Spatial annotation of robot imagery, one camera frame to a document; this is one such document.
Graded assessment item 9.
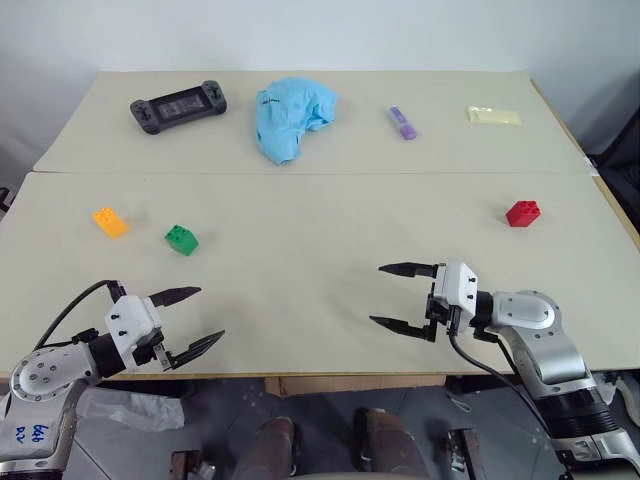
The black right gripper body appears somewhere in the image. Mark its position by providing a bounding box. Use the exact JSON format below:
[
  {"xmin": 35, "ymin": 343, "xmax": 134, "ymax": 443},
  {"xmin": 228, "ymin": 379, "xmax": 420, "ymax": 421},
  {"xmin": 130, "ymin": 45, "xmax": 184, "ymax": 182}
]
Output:
[{"xmin": 424, "ymin": 293, "xmax": 464, "ymax": 345}]

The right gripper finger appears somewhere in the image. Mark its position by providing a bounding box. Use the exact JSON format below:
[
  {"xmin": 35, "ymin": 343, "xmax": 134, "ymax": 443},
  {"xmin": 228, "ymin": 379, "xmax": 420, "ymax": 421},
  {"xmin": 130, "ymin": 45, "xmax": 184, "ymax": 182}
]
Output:
[
  {"xmin": 368, "ymin": 314, "xmax": 436, "ymax": 344},
  {"xmin": 377, "ymin": 260, "xmax": 440, "ymax": 282}
]

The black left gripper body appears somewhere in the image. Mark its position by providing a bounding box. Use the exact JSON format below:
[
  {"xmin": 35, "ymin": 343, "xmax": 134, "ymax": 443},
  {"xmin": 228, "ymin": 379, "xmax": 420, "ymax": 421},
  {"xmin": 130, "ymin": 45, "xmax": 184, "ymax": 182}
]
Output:
[{"xmin": 130, "ymin": 327, "xmax": 177, "ymax": 374}]

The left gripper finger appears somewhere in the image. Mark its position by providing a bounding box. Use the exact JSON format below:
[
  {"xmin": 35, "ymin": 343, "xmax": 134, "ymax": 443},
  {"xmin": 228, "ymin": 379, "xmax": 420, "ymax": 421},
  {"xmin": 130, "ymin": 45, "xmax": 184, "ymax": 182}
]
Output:
[
  {"xmin": 169, "ymin": 329, "xmax": 227, "ymax": 371},
  {"xmin": 149, "ymin": 285, "xmax": 203, "ymax": 309}
]

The green toy brick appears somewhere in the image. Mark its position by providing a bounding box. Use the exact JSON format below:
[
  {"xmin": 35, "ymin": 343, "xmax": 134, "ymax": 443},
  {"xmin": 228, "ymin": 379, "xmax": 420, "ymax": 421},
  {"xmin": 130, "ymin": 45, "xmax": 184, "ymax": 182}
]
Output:
[{"xmin": 163, "ymin": 224, "xmax": 200, "ymax": 258}]

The clear crumpled plastic bag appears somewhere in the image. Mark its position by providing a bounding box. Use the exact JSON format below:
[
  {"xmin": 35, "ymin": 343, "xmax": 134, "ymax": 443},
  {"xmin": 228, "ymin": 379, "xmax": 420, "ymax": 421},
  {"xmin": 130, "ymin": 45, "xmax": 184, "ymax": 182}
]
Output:
[{"xmin": 74, "ymin": 386, "xmax": 187, "ymax": 432}]

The orange toy brick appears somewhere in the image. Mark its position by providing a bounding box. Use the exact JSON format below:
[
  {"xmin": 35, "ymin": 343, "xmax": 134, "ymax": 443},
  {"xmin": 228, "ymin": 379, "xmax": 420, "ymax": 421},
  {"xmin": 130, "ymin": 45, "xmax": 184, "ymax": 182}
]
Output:
[{"xmin": 91, "ymin": 205, "xmax": 132, "ymax": 240}]

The dark brown rounded shape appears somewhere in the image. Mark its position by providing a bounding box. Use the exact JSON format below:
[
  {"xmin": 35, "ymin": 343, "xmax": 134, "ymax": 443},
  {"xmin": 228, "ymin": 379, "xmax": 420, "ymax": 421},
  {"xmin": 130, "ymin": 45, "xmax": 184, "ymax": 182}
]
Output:
[
  {"xmin": 351, "ymin": 406, "xmax": 432, "ymax": 480},
  {"xmin": 233, "ymin": 416, "xmax": 302, "ymax": 480}
]

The red toy brick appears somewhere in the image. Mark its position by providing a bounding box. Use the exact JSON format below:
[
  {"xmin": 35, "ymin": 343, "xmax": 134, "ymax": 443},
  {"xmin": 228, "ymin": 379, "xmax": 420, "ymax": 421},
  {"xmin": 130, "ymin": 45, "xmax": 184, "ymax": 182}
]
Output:
[{"xmin": 504, "ymin": 199, "xmax": 543, "ymax": 229}]

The purple highlighter pen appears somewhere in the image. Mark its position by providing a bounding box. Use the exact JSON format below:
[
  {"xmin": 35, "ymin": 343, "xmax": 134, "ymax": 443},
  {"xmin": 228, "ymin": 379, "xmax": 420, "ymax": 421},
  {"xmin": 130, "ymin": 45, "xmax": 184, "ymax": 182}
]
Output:
[{"xmin": 387, "ymin": 105, "xmax": 419, "ymax": 142}]

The pale yellow sachet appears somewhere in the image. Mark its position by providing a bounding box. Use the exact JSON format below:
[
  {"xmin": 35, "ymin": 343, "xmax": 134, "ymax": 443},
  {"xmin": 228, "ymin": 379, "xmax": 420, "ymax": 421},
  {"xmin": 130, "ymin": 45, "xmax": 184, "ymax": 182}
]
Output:
[{"xmin": 464, "ymin": 104, "xmax": 525, "ymax": 128}]

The black handheld game console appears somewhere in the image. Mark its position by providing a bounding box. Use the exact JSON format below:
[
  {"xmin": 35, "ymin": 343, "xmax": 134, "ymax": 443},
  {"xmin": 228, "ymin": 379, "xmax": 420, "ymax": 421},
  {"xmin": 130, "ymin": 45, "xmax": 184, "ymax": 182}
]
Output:
[{"xmin": 129, "ymin": 79, "xmax": 229, "ymax": 136}]

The white crumpled plastic wrap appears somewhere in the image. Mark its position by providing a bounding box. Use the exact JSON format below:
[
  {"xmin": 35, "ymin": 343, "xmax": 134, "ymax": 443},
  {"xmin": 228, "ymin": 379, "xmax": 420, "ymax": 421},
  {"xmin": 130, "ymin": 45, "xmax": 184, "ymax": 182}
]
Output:
[{"xmin": 595, "ymin": 371, "xmax": 640, "ymax": 417}]

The crumpled light blue cloth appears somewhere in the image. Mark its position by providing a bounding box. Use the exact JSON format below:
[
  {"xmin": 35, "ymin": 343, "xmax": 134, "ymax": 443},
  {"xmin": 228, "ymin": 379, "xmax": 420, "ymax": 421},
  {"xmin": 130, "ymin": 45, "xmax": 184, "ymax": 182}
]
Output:
[{"xmin": 254, "ymin": 75, "xmax": 342, "ymax": 168}]

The black chair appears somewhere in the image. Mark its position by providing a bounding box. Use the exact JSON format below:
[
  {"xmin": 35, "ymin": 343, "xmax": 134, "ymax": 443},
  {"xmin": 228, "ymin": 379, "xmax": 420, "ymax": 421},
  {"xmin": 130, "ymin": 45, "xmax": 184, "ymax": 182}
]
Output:
[{"xmin": 583, "ymin": 113, "xmax": 640, "ymax": 242}]

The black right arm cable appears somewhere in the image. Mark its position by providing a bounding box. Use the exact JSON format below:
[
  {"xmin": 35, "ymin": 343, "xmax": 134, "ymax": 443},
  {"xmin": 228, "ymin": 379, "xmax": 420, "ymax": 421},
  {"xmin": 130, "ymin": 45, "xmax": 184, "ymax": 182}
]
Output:
[{"xmin": 446, "ymin": 329, "xmax": 572, "ymax": 472}]

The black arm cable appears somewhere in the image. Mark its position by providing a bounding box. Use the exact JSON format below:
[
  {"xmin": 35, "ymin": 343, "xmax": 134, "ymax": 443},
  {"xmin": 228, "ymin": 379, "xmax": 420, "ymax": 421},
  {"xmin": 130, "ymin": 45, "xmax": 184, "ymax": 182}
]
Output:
[
  {"xmin": 33, "ymin": 279, "xmax": 126, "ymax": 351},
  {"xmin": 446, "ymin": 329, "xmax": 572, "ymax": 472}
]

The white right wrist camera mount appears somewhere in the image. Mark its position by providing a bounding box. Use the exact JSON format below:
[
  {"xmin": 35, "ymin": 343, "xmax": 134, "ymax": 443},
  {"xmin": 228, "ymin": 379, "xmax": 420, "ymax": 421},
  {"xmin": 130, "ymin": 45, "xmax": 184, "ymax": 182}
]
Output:
[{"xmin": 431, "ymin": 261, "xmax": 480, "ymax": 332}]

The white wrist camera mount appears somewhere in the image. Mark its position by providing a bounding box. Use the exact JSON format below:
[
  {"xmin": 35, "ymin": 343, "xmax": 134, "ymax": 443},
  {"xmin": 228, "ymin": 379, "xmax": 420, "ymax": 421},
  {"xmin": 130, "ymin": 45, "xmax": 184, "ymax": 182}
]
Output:
[
  {"xmin": 431, "ymin": 261, "xmax": 480, "ymax": 332},
  {"xmin": 103, "ymin": 294, "xmax": 164, "ymax": 354}
]

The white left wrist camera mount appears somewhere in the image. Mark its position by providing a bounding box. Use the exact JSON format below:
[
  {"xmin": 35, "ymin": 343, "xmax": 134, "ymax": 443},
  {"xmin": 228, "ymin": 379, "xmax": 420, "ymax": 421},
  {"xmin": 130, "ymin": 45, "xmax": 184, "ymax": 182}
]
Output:
[{"xmin": 103, "ymin": 294, "xmax": 164, "ymax": 354}]

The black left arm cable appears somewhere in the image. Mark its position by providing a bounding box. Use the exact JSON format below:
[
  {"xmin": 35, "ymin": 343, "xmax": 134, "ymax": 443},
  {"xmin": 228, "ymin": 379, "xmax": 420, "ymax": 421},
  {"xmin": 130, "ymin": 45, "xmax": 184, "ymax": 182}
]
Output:
[{"xmin": 33, "ymin": 279, "xmax": 126, "ymax": 351}]

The dark metal bracket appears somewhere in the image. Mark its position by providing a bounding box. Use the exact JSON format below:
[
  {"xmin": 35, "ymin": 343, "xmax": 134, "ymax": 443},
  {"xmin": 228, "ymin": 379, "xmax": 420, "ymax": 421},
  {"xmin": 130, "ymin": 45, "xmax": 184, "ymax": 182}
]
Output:
[{"xmin": 169, "ymin": 448, "xmax": 217, "ymax": 480}]

